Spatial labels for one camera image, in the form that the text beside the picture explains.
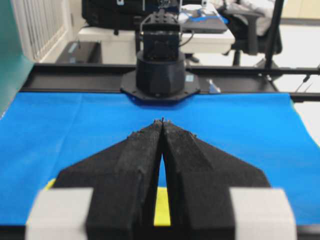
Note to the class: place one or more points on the black floor box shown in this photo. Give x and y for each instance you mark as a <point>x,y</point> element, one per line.
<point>81,52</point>

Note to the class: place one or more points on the blue table cloth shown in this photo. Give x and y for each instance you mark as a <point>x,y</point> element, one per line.
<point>42,133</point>

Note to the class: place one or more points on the black office chair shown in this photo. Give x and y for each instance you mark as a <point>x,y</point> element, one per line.
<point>253,44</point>

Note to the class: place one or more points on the black equipment case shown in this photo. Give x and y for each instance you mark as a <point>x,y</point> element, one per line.
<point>122,14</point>

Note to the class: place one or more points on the yellow towel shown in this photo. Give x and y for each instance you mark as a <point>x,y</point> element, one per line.
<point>162,210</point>

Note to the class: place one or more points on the black vertical stand pole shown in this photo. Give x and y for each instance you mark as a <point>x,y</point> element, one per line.
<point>273,31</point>

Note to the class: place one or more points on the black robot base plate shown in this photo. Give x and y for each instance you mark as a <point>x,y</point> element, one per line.
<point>128,86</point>

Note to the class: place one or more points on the black table rail frame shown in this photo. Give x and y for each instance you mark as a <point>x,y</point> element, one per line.
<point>115,79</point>

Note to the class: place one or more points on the green backdrop board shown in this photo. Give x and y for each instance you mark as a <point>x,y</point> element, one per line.
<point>14,65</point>

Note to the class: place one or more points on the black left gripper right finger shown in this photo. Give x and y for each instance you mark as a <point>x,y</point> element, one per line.
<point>214,195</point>

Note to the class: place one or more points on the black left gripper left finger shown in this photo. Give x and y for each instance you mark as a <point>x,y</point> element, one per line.
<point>61,214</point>

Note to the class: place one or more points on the person in white shirt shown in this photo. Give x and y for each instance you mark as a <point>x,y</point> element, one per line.
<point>236,12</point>

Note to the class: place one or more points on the white side table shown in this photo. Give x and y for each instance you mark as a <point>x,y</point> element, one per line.
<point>159,37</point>

